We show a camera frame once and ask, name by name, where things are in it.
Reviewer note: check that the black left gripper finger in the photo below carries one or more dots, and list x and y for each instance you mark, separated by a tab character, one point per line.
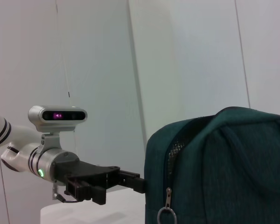
95	194
133	182

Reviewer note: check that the dark teal insulated lunch bag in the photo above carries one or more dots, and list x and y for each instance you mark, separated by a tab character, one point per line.
224	175

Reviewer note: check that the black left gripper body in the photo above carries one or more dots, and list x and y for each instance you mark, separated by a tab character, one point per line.
91	171

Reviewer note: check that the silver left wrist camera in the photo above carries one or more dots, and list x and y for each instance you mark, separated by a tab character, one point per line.
58	116

